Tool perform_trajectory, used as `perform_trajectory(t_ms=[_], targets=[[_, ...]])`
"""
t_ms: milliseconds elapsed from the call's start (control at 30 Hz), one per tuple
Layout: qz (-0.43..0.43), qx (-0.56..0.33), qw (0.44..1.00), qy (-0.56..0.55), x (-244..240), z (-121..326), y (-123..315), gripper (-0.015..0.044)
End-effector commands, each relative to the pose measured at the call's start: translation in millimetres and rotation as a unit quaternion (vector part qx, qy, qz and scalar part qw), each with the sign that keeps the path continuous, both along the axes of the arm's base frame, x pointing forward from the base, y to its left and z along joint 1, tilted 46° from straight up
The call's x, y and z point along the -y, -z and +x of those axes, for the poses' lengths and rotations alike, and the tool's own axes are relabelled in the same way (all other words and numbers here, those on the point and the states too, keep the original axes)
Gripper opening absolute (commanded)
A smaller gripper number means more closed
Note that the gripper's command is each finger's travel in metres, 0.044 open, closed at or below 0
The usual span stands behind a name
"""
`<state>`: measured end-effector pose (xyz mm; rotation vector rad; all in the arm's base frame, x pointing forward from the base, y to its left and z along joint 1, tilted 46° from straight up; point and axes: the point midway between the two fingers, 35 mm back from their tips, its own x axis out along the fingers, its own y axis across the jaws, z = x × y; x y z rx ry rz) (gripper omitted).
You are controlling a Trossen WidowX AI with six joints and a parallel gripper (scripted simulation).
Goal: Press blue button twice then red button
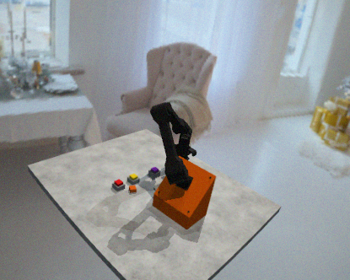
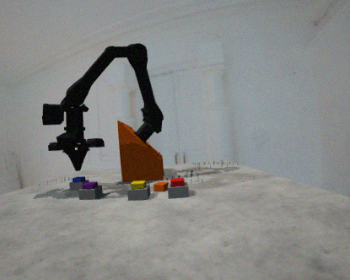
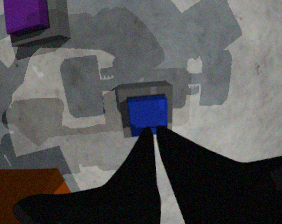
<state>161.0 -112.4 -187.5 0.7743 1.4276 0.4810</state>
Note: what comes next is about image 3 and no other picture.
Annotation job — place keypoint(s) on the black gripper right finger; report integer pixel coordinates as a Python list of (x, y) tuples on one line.
[(211, 188)]

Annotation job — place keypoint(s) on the blue button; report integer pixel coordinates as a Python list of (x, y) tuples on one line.
[(148, 104)]

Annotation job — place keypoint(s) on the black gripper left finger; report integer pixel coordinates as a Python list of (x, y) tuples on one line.
[(130, 196)]

